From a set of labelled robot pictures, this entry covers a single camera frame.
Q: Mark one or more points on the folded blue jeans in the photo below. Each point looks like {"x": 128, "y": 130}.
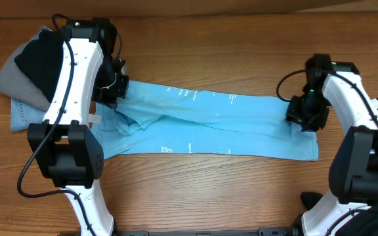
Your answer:
{"x": 23, "y": 114}

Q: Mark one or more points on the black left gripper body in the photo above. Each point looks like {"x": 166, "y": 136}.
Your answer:
{"x": 109, "y": 87}

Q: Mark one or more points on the light blue printed t-shirt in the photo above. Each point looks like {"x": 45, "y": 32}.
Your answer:
{"x": 160, "y": 119}

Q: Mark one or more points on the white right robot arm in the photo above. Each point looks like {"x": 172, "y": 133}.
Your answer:
{"x": 323, "y": 75}

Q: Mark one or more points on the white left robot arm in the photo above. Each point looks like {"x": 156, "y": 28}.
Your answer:
{"x": 63, "y": 145}

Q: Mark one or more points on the folded grey garment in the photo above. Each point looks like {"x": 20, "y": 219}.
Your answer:
{"x": 16, "y": 84}

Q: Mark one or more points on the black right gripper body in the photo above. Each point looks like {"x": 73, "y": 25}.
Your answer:
{"x": 311, "y": 109}

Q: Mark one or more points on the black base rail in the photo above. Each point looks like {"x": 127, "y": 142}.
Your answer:
{"x": 262, "y": 231}

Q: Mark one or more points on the folded black garment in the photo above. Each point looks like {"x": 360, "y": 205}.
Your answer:
{"x": 41, "y": 61}

